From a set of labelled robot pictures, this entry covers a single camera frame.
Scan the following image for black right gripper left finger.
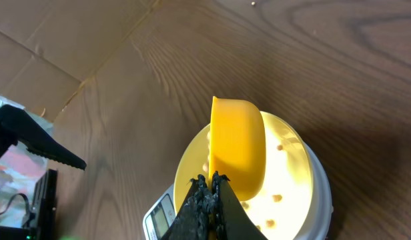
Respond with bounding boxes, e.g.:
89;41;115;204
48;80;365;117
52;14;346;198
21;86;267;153
162;174;214;240

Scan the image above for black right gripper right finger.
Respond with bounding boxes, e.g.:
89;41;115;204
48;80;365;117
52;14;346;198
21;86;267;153
212;171;267;240

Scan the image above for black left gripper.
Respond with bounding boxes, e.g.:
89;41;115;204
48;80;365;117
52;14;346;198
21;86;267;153
0;105;87;240

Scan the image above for pale yellow bowl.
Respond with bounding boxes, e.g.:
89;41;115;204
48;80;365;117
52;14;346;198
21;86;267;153
173;112;314;239

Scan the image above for yellow measuring scoop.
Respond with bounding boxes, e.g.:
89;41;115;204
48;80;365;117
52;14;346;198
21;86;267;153
209;97;266;203

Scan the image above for white digital kitchen scale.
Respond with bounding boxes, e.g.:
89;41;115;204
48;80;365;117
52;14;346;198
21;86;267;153
142;147;334;240

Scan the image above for soybeans in bowl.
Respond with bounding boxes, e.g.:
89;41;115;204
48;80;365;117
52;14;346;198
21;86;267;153
202;132;283;227

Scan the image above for brown cardboard sheet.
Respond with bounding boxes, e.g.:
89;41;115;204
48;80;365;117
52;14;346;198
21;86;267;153
0;0;154;121

